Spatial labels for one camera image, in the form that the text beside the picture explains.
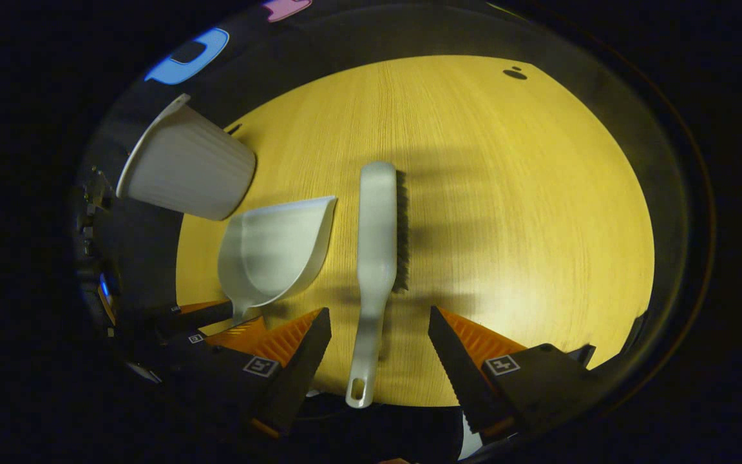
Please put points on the white object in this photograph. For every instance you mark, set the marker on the white object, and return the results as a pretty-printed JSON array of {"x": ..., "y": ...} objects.
[{"x": 472, "y": 441}]

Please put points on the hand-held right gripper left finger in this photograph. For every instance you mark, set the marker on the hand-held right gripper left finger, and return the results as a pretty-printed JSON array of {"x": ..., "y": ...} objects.
[{"x": 300, "y": 367}]

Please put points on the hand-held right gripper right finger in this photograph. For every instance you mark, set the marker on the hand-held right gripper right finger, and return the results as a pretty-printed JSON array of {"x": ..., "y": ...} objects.
[{"x": 455, "y": 367}]

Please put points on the white dustpan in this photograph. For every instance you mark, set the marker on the white dustpan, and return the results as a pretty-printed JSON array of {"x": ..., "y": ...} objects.
[{"x": 274, "y": 251}]

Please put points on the white garbage bin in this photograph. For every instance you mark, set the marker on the white garbage bin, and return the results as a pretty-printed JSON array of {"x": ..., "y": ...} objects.
[{"x": 184, "y": 167}]

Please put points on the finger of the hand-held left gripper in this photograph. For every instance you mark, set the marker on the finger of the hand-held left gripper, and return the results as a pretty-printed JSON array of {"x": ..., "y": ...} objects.
[
  {"x": 236, "y": 334},
  {"x": 203, "y": 312}
]

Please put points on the small white broom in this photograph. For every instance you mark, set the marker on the small white broom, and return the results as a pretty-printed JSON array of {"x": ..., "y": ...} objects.
[{"x": 376, "y": 245}]

